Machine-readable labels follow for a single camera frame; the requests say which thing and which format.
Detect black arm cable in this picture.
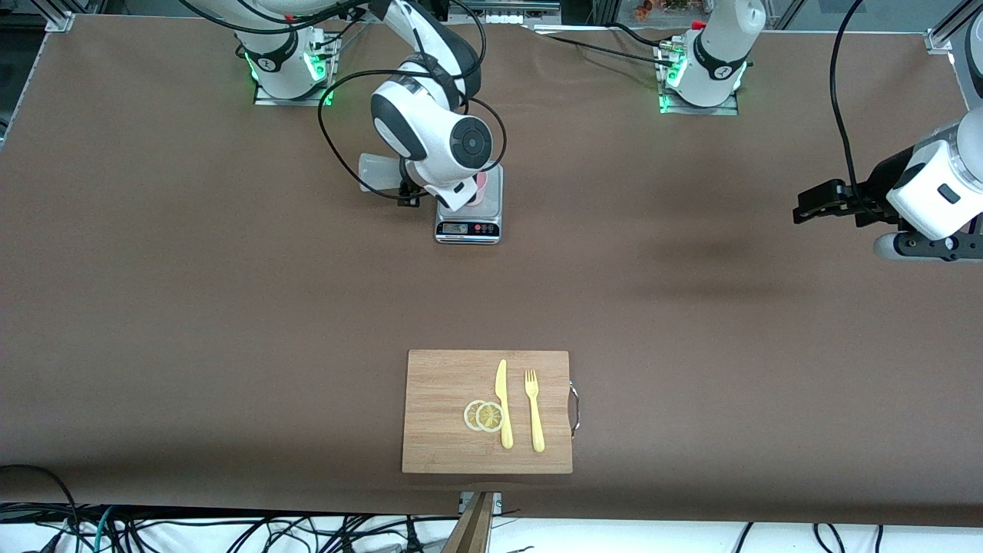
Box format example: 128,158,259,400
317,0,509,202
830,0,884,225

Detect brown table cover sheet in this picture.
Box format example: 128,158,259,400
0,14,983,529

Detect yellow plastic fork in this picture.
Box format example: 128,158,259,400
524,369,546,453

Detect translucent sauce bottle orange cap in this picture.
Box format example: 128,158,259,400
358,152,406,194

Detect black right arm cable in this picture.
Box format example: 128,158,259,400
317,0,509,202

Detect silver digital kitchen scale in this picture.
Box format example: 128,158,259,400
435,163,505,246

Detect yellow plastic knife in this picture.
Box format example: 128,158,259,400
495,359,515,450

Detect wooden post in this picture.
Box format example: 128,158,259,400
442,492,494,553

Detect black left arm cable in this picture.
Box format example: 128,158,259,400
830,0,884,225

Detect black looped floor cable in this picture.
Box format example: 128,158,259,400
0,464,81,553

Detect teal floor cable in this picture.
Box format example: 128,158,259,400
91,505,116,553

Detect black cable on table cover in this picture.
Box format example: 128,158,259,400
525,23,677,68

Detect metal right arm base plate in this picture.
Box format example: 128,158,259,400
253,35,334,107

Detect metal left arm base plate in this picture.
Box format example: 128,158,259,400
658,42,740,116

